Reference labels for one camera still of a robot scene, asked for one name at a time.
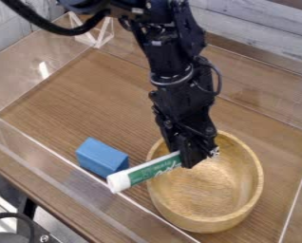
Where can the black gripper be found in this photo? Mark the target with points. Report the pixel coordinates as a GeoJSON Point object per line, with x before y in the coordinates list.
{"type": "Point", "coordinates": [182, 105]}

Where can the green Expo marker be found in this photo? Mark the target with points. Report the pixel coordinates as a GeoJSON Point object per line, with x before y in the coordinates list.
{"type": "Point", "coordinates": [130, 177]}

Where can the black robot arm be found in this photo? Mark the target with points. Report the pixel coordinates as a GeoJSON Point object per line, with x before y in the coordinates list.
{"type": "Point", "coordinates": [168, 35]}

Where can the brown wooden bowl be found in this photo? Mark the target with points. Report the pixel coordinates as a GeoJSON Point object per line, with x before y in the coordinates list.
{"type": "Point", "coordinates": [209, 198]}

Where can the blue rectangular block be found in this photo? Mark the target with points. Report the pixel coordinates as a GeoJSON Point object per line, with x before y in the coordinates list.
{"type": "Point", "coordinates": [99, 158]}

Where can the black table leg bracket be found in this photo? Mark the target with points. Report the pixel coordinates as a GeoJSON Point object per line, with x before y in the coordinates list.
{"type": "Point", "coordinates": [32, 229]}

